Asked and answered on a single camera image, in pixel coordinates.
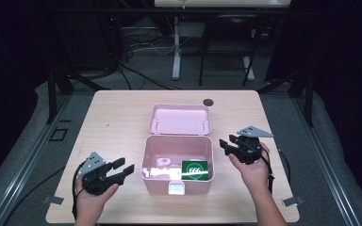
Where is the white desk leg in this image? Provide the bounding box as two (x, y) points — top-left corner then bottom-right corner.
(172, 15), (183, 81)
(242, 28), (255, 83)

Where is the person's right hand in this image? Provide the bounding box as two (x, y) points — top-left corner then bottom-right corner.
(228, 142), (273, 193)

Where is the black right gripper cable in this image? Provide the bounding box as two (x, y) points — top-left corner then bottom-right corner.
(262, 147), (275, 194)

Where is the person's left hand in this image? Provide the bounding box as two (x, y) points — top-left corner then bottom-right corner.
(74, 177), (120, 224)

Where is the black floor cables bundle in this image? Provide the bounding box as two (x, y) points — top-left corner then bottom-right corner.
(114, 26), (183, 92)

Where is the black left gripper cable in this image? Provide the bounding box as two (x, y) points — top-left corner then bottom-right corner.
(71, 159), (89, 221)

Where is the black cable under table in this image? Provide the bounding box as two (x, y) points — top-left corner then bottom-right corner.
(2, 166), (66, 226)

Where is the green card pack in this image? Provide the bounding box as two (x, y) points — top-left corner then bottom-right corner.
(181, 159), (210, 182)

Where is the grey table edge clip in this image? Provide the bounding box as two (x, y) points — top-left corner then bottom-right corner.
(281, 196), (305, 207)
(42, 195), (65, 206)

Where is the pink storage box with lid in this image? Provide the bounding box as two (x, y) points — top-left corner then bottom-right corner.
(140, 104), (216, 196)

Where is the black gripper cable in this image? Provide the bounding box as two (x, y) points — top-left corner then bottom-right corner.
(71, 159), (89, 221)
(262, 147), (275, 194)

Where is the black chair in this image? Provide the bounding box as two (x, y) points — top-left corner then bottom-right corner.
(198, 12), (261, 88)

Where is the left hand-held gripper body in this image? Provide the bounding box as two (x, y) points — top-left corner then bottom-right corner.
(76, 152), (121, 197)

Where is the aluminium floor rail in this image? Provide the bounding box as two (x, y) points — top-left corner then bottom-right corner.
(290, 95), (362, 226)
(0, 93), (74, 226)

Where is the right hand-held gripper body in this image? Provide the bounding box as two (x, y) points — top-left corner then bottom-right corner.
(229, 125), (274, 166)

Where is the black metal stand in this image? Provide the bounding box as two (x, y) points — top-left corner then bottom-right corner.
(256, 66), (316, 128)
(44, 66), (75, 125)

